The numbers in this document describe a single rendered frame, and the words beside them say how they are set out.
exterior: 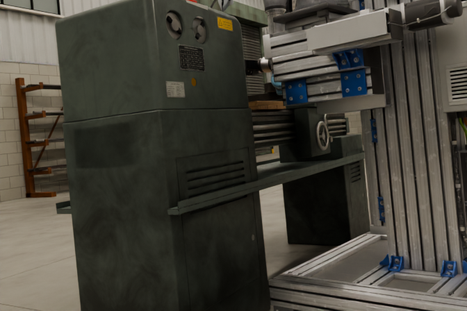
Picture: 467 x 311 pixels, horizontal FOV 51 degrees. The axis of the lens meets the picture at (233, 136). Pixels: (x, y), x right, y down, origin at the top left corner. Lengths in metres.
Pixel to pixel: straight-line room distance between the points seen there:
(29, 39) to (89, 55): 8.18
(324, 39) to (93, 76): 0.81
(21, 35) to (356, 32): 8.71
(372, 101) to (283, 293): 0.74
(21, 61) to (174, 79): 8.10
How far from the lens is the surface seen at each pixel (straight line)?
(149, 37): 1.66
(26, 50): 9.88
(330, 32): 1.59
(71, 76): 1.92
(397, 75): 1.82
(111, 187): 1.79
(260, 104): 2.34
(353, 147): 3.31
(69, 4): 10.83
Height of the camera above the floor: 0.76
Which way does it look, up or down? level
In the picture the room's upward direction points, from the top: 6 degrees counter-clockwise
